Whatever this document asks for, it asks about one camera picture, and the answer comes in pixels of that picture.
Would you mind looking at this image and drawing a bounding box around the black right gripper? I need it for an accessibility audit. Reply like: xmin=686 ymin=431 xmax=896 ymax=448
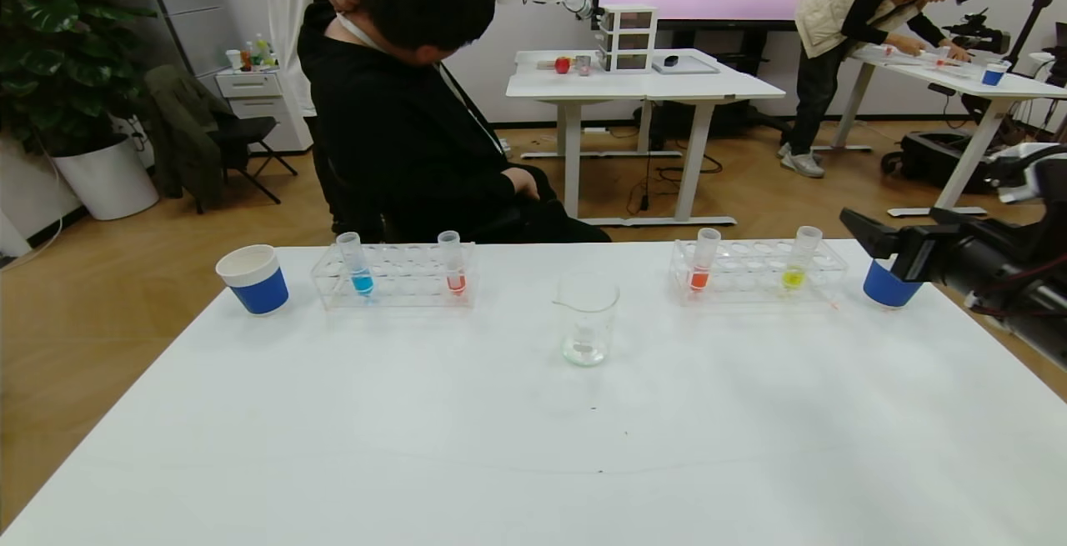
xmin=839 ymin=207 xmax=1012 ymax=299

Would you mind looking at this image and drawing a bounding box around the yellow pigment test tube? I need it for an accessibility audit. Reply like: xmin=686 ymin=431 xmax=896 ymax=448
xmin=781 ymin=225 xmax=824 ymax=291

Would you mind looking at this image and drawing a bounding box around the blue pigment test tube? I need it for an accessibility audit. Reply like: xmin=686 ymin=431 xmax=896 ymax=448
xmin=336 ymin=232 xmax=375 ymax=297

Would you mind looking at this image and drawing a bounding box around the clear acrylic test tube rack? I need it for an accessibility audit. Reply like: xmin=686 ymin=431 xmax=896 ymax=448
xmin=669 ymin=238 xmax=849 ymax=307
xmin=311 ymin=242 xmax=478 ymax=311

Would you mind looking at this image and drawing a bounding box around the red pigment test tube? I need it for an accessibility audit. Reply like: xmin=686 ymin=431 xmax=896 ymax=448
xmin=438 ymin=230 xmax=468 ymax=296
xmin=689 ymin=228 xmax=722 ymax=293

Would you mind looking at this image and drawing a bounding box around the clear glass beaker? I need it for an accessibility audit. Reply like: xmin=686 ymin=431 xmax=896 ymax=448
xmin=553 ymin=273 xmax=621 ymax=368

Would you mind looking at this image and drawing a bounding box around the blue white paper cup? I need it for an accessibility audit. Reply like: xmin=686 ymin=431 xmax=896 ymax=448
xmin=216 ymin=244 xmax=290 ymax=316
xmin=863 ymin=256 xmax=924 ymax=310

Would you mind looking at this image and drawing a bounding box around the white desk with angled legs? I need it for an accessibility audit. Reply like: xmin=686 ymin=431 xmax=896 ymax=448
xmin=813 ymin=44 xmax=1067 ymax=219

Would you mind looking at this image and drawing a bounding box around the black background robot gripper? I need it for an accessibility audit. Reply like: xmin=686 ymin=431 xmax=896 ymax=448
xmin=942 ymin=8 xmax=1011 ymax=55

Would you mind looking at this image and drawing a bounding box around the person in beige vest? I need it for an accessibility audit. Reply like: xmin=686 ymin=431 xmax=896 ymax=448
xmin=778 ymin=0 xmax=983 ymax=179

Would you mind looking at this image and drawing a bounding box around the grey flat tablet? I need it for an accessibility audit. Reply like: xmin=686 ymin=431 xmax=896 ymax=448
xmin=652 ymin=55 xmax=720 ymax=75

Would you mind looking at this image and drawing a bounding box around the black tripod stand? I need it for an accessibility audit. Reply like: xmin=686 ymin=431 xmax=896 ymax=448
xmin=1004 ymin=0 xmax=1067 ymax=72

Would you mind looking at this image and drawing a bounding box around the white standing desk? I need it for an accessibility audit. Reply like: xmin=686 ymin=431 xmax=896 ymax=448
xmin=506 ymin=48 xmax=786 ymax=228

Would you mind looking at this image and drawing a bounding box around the small white drawer organizer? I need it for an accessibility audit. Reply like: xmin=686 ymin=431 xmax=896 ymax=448
xmin=599 ymin=4 xmax=659 ymax=74

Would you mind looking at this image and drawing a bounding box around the seated person in black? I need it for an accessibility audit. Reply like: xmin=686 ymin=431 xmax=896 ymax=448
xmin=297 ymin=0 xmax=612 ymax=244

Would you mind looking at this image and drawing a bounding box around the standing person white shirt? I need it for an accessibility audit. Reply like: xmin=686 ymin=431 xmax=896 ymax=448
xmin=243 ymin=0 xmax=368 ymax=118

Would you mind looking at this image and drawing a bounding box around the white drawer cabinet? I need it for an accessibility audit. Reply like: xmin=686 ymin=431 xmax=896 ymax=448
xmin=215 ymin=68 xmax=313 ymax=153

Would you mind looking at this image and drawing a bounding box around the black folding chair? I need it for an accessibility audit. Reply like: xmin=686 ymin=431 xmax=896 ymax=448
xmin=206 ymin=116 xmax=298 ymax=205

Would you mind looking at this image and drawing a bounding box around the dark green jacket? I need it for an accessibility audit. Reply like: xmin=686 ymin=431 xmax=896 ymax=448
xmin=143 ymin=64 xmax=230 ymax=201

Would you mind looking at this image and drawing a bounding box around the white plant pot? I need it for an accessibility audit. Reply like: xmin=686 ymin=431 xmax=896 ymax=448
xmin=52 ymin=133 xmax=160 ymax=222

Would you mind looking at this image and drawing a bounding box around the green leafy plant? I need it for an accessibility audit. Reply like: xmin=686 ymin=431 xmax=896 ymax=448
xmin=0 ymin=0 xmax=156 ymax=157

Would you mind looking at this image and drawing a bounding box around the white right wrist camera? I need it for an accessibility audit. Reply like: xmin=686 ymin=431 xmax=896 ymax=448
xmin=989 ymin=143 xmax=1067 ymax=203

